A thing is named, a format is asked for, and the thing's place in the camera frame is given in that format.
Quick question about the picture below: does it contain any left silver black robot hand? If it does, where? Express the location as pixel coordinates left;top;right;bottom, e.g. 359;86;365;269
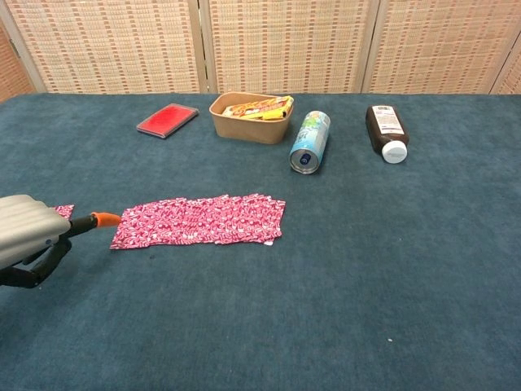
0;194;122;289

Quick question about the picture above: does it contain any woven bamboo screen panel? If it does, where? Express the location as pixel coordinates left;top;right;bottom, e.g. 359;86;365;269
201;0;383;95
361;0;521;96
0;0;205;95
490;42;521;96
0;22;37;103

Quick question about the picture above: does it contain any red stamp pad case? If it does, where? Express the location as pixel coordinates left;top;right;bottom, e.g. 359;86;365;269
136;103;199;140

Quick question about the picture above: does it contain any kraft paper bowl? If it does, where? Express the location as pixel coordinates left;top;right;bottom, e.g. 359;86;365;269
208;91;295;145

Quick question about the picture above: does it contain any orange snack packet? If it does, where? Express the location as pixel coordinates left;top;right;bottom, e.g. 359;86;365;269
222;98;286;118

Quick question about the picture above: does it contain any blue felt table cover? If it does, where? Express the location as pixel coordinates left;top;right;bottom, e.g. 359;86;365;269
0;92;521;391

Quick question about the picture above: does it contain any yellow red snack packet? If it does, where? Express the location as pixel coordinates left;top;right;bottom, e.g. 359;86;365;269
243;95;295;121

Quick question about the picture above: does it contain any light blue drink can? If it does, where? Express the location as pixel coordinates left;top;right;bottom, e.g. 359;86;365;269
288;110;331;175

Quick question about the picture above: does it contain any brown bottle white cap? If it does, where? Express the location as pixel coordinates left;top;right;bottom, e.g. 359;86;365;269
365;104;409;165

